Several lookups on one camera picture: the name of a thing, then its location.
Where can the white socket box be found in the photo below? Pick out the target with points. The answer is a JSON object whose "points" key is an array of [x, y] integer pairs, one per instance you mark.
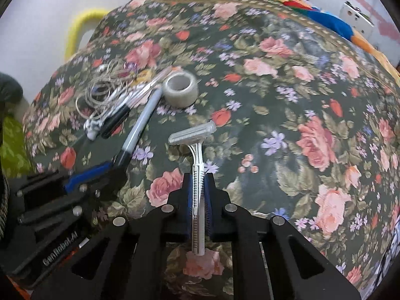
{"points": [[356, 17]]}

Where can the white tape roll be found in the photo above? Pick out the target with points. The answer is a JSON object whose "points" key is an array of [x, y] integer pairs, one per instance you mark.
{"points": [[187, 97]]}

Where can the colourful orange blanket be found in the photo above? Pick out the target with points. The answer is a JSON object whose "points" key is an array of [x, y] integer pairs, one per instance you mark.
{"points": [[331, 22]]}

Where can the white disposable razor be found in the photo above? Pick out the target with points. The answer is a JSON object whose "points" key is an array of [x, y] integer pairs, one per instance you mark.
{"points": [[196, 162]]}

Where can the grey pen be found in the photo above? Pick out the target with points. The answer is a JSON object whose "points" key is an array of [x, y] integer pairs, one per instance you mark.
{"points": [[140, 122]]}

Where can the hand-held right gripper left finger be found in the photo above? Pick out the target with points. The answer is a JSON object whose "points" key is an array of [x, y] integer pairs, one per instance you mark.
{"points": [[187, 207]]}

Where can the yellow foam tube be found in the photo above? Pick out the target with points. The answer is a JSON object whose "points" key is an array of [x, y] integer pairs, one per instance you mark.
{"points": [[75, 28]]}

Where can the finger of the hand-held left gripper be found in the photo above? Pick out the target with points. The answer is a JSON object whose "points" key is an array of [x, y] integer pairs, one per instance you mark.
{"points": [[100, 190], [89, 175]]}

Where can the floral blanket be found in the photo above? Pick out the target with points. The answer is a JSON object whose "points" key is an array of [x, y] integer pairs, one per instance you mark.
{"points": [[281, 100]]}

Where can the dark grey cushion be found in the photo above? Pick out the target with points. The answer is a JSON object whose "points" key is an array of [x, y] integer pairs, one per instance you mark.
{"points": [[9, 89]]}

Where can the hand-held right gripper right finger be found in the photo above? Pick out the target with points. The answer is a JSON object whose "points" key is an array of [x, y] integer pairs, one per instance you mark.
{"points": [[210, 207]]}

